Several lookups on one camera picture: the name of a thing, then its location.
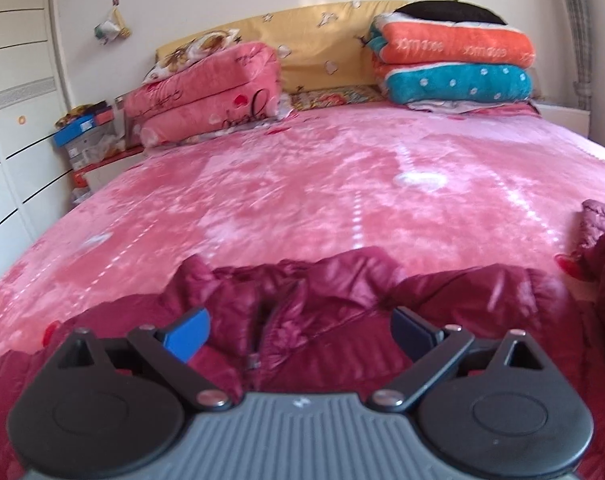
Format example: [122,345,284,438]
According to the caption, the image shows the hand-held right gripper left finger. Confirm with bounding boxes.
[57,307,233,412]

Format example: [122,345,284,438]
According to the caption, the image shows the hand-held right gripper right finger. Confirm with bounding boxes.
[370,306,548,412]

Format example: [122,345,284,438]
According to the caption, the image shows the dark red down jacket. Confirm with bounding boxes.
[0,220,605,480]

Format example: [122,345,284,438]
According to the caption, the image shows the purple quilted garment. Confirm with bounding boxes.
[580,199,605,261]

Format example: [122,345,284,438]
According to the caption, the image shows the clear plastic box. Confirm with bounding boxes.
[115,95,143,148]

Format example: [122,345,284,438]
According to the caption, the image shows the folded pale cloth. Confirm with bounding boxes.
[407,100,539,117]

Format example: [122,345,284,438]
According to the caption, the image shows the folded pink heart blanket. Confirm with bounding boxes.
[124,41,283,148]

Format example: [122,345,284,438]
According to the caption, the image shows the folded teal flower blanket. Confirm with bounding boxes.
[377,62,533,106]

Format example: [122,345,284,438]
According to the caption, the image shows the white nightstand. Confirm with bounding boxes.
[533,97,591,138]

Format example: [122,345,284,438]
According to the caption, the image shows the floral print pillow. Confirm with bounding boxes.
[142,30,243,86]

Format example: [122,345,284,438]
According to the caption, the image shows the white wardrobe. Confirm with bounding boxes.
[0,0,76,251]

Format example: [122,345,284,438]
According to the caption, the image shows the folded orange blanket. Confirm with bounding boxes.
[370,12,537,68]

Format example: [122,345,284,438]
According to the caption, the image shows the yellow patterned headboard cover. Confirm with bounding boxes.
[156,0,413,96]

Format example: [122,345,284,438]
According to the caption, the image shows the black cushion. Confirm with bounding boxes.
[393,0,508,26]

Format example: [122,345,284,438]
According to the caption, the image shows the grey curtain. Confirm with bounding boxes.
[555,0,594,111]

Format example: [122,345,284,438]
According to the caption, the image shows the hanging wall ornament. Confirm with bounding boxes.
[93,0,130,46]

